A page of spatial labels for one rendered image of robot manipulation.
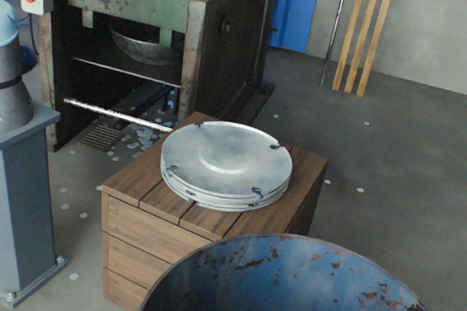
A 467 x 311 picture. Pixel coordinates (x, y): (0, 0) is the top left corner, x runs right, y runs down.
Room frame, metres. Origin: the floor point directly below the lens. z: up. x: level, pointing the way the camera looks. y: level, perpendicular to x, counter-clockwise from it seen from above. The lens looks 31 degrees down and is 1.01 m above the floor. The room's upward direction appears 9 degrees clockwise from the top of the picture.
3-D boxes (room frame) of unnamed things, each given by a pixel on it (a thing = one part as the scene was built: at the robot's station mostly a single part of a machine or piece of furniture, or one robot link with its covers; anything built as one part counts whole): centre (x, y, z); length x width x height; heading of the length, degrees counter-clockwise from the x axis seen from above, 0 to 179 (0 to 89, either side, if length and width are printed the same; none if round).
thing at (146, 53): (1.65, 0.31, 0.36); 0.34 x 0.34 x 0.10
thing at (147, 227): (0.94, 0.01, 0.18); 0.40 x 0.38 x 0.35; 159
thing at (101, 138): (1.51, 0.34, 0.14); 0.59 x 0.10 x 0.05; 166
